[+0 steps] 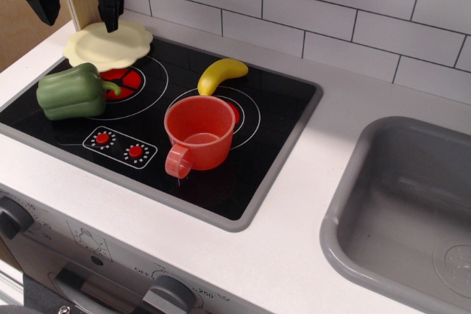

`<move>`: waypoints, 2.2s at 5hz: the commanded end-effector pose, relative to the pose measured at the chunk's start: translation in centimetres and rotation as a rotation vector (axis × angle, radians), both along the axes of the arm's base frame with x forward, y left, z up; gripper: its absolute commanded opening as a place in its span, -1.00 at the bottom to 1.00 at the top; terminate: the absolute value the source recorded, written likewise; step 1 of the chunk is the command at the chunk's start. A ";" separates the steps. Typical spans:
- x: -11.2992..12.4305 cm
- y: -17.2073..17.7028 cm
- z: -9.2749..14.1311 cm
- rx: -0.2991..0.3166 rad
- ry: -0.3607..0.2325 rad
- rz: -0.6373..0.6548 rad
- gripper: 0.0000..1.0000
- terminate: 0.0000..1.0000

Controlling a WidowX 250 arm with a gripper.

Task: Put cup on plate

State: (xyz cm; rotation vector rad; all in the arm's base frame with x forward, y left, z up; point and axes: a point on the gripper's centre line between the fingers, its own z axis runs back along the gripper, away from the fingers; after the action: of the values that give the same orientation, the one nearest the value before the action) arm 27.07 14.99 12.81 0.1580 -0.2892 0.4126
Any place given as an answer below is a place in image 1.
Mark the red plastic cup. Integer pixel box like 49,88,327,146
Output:
164,96,236,179

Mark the cream scalloped plate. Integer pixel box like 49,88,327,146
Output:
63,20,153,72

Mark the wooden side panel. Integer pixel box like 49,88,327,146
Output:
65,0,102,32

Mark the green toy bell pepper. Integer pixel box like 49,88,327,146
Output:
36,63,121,121

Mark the black toy stovetop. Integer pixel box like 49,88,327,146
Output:
1,39,322,232

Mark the yellow toy banana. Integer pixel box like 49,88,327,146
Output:
197,58,249,96

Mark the grey left oven knob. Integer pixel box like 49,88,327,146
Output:
1,197,34,240

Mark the grey oven knob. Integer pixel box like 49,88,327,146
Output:
1,197,34,240
142,275,196,314

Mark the grey right oven knob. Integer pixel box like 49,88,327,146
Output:
142,275,196,314

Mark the grey sink basin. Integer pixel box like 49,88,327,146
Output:
320,117,470,313

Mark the grey oven door handle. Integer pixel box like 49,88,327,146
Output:
52,268,141,313

